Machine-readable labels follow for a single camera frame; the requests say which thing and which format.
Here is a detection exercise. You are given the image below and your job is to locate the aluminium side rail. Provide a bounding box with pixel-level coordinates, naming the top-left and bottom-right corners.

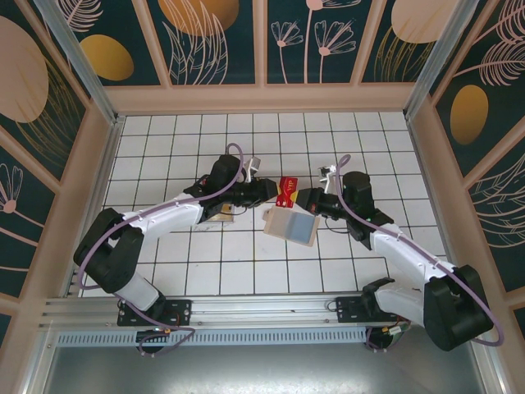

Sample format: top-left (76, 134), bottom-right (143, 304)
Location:
top-left (61, 117), bottom-right (126, 297)

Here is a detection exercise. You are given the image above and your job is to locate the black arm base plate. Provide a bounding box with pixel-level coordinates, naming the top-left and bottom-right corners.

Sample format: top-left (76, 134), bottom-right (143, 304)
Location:
top-left (336, 295), bottom-right (413, 325)
top-left (117, 298), bottom-right (193, 328)

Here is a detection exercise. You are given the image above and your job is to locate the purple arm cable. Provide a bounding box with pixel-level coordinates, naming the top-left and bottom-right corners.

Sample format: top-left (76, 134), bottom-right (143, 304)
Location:
top-left (334, 154), bottom-right (505, 355)
top-left (76, 143), bottom-right (252, 359)

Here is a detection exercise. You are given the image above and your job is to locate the grey slotted cable duct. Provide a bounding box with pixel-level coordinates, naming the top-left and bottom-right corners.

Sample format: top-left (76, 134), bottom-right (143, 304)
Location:
top-left (55, 330), bottom-right (372, 347)

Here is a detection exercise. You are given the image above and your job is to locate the aluminium corner post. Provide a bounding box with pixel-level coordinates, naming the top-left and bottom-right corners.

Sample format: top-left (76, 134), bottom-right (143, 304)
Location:
top-left (32, 0), bottom-right (125, 126)
top-left (404, 0), bottom-right (482, 120)

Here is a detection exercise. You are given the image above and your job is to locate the grey tray box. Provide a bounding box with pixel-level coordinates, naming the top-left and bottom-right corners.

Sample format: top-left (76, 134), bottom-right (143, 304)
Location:
top-left (262, 205), bottom-right (322, 248)

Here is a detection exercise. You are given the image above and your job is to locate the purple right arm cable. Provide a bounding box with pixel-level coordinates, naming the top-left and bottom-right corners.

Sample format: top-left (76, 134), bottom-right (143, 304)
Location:
top-left (334, 154), bottom-right (505, 355)

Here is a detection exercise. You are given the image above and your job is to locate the grey metal sheet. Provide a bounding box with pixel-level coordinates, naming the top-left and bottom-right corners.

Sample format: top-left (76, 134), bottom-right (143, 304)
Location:
top-left (40, 323), bottom-right (491, 394)

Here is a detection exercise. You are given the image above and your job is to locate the long aluminium base rail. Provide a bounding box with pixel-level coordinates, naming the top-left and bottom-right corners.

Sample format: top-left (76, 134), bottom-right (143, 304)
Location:
top-left (39, 295), bottom-right (489, 330)

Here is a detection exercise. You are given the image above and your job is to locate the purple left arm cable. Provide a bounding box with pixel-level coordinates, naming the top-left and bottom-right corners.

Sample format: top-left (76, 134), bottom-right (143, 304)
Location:
top-left (76, 143), bottom-right (252, 359)

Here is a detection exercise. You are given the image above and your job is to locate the blue plastic card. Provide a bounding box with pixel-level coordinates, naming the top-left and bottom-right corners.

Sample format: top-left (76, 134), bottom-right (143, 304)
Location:
top-left (286, 213), bottom-right (317, 244)

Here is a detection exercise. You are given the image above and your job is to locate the small green circuit board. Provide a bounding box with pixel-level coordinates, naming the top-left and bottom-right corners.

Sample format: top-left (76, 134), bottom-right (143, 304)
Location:
top-left (385, 322), bottom-right (413, 338)

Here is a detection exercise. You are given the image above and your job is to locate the red VIP card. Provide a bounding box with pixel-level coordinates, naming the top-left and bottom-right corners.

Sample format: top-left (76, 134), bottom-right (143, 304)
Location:
top-left (274, 176), bottom-right (299, 208)

